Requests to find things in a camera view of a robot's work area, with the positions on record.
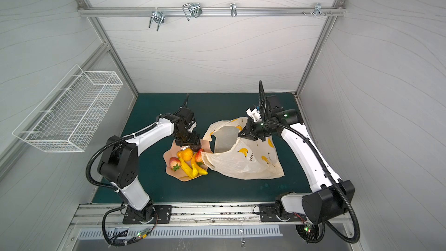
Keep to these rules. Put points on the yellow banana left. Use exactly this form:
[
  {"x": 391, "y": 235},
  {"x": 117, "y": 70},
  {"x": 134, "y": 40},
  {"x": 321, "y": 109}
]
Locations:
[{"x": 191, "y": 171}]

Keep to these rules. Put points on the yellow banana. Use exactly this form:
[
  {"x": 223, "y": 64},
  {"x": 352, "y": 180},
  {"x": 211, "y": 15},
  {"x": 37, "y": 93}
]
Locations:
[
  {"x": 191, "y": 171},
  {"x": 199, "y": 169}
]

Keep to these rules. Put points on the yellow banana right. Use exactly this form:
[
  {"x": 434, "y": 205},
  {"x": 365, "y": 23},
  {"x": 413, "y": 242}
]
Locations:
[{"x": 199, "y": 169}]

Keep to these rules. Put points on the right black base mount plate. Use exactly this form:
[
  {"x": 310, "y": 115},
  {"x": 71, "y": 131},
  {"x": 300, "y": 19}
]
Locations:
[{"x": 270, "y": 212}]

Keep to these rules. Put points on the cream banana print plastic bag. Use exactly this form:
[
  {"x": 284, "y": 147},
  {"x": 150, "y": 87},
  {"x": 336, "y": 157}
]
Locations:
[{"x": 240, "y": 158}]

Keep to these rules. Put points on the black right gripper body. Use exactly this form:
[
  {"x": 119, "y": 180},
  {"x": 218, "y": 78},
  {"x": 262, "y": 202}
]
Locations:
[{"x": 254, "y": 129}]

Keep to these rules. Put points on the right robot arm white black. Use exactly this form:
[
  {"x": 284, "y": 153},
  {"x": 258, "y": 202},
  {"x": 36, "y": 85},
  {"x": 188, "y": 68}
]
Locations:
[{"x": 330, "y": 196}]

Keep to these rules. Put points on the pink wavy fruit plate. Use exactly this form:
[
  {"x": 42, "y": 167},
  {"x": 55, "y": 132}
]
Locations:
[{"x": 179, "y": 172}]

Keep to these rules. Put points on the metal u-bolt clamp left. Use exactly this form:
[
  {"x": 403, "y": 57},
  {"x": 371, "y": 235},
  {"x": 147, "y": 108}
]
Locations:
[{"x": 157, "y": 19}]

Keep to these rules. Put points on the aluminium crossbar rail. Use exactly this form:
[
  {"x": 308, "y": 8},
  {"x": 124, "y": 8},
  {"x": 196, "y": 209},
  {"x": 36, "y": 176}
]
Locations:
[{"x": 207, "y": 11}]

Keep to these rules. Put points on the white vent grille strip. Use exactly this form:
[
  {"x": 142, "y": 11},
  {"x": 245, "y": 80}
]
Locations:
[{"x": 171, "y": 232}]

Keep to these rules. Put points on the small metal bracket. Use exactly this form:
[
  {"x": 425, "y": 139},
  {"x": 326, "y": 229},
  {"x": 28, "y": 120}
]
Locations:
[{"x": 233, "y": 10}]

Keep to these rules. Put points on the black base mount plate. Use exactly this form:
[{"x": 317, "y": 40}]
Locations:
[
  {"x": 270, "y": 212},
  {"x": 162, "y": 213}
]

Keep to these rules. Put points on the green table mat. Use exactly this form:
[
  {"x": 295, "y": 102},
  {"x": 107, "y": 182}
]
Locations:
[{"x": 214, "y": 187}]

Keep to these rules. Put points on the metal u-bolt clamp middle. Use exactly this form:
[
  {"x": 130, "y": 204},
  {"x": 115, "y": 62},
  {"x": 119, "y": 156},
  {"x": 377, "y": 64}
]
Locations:
[{"x": 192, "y": 10}]

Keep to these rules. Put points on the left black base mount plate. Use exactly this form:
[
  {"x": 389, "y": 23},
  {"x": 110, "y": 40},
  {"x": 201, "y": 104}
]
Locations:
[{"x": 162, "y": 213}]

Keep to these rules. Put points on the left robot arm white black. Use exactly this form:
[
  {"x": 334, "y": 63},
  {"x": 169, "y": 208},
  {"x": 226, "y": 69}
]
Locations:
[{"x": 116, "y": 165}]

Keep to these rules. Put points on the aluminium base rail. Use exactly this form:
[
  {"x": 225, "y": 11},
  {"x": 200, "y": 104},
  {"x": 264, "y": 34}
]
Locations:
[{"x": 182, "y": 214}]

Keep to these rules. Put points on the yellow mango fruit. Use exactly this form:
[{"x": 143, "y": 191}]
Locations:
[{"x": 186, "y": 154}]

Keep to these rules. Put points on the white wire basket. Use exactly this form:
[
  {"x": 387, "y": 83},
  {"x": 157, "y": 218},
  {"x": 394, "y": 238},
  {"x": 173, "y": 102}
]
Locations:
[{"x": 66, "y": 120}]

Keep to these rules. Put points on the red peach left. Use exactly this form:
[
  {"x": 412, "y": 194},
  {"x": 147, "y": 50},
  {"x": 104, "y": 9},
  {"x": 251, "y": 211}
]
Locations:
[{"x": 175, "y": 164}]

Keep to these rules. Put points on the metal bolt clamp right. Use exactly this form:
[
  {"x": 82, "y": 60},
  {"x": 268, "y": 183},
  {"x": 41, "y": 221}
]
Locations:
[{"x": 317, "y": 12}]

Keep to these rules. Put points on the metal u-bolt clamp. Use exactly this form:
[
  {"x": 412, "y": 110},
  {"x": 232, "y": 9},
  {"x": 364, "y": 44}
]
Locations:
[
  {"x": 192, "y": 10},
  {"x": 157, "y": 19}
]

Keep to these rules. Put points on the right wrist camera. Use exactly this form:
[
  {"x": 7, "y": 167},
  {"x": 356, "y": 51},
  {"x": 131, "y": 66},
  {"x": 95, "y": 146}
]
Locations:
[{"x": 254, "y": 114}]

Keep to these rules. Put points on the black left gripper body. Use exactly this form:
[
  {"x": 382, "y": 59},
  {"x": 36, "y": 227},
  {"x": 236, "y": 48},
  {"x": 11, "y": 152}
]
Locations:
[{"x": 188, "y": 137}]

